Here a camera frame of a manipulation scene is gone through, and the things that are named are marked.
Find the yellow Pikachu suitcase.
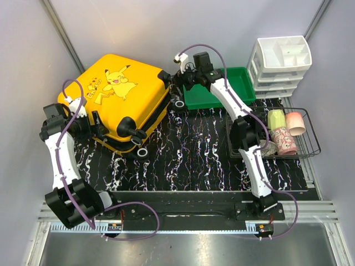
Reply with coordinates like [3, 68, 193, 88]
[58, 54, 186, 160]

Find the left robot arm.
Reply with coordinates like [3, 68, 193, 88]
[39, 103, 120, 229]

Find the black wire dish rack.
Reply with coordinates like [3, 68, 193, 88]
[225, 106, 322, 159]

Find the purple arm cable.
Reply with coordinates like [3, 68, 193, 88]
[179, 43, 299, 240]
[55, 79, 161, 241]

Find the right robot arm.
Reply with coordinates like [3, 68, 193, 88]
[174, 52, 277, 220]

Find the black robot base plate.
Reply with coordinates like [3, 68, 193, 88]
[113, 191, 285, 234]

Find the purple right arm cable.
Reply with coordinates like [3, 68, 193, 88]
[179, 43, 299, 240]

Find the speckled grey plate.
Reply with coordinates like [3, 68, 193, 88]
[261, 141, 277, 156]

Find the pale green faceted cup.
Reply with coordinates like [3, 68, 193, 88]
[267, 109, 286, 131]

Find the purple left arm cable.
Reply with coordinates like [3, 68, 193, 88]
[55, 79, 161, 241]

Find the pink skull pattern cup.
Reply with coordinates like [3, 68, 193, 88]
[270, 127, 297, 156]

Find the pink marbled cup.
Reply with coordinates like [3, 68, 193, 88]
[285, 112, 306, 136]

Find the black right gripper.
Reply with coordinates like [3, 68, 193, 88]
[169, 62, 201, 98]

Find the green plastic tray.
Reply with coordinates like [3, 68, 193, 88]
[184, 67, 256, 110]

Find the white drawer organizer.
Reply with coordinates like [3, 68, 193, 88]
[247, 35, 312, 99]

